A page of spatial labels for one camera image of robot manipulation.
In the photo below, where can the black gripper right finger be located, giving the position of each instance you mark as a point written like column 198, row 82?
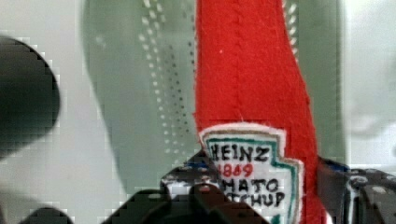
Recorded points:
column 356, row 196

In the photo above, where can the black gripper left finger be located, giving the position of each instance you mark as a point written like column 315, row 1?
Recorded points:
column 188, row 194

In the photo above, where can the red felt ketchup bottle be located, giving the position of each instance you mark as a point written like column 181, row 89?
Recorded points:
column 253, row 116

